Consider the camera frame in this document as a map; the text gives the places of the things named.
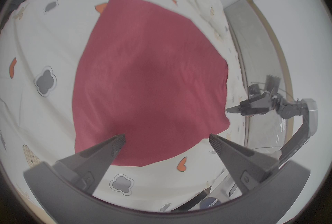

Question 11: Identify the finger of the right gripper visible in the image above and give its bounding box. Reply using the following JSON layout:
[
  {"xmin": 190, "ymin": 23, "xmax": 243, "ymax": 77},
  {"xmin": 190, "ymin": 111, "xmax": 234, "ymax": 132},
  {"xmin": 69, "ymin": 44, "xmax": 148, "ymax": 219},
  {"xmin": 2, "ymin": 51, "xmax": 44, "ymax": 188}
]
[{"xmin": 226, "ymin": 105, "xmax": 243, "ymax": 114}]

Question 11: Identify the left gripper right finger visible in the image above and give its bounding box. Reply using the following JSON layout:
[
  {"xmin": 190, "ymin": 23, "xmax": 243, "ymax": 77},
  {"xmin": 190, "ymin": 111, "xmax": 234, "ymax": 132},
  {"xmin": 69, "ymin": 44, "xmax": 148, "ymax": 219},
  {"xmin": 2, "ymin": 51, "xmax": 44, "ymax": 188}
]
[{"xmin": 209, "ymin": 133, "xmax": 279, "ymax": 195}]

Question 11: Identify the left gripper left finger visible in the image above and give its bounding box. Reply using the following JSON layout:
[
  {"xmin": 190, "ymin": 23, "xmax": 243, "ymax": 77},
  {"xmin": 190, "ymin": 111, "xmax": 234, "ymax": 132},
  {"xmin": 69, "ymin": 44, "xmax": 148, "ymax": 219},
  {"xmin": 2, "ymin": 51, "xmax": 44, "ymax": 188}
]
[{"xmin": 53, "ymin": 134, "xmax": 126, "ymax": 195}]

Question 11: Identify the red shirt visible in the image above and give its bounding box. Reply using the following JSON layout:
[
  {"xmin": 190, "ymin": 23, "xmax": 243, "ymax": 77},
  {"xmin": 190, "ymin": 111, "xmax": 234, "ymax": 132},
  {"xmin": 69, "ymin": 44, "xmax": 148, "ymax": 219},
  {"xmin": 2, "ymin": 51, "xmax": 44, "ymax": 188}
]
[{"xmin": 72, "ymin": 0, "xmax": 231, "ymax": 167}]

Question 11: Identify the bed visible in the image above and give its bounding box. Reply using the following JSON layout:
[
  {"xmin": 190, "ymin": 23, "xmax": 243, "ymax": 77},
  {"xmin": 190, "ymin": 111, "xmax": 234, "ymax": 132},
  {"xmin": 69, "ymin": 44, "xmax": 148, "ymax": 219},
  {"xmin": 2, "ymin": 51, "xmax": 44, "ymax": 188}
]
[{"xmin": 0, "ymin": 0, "xmax": 295, "ymax": 218}]

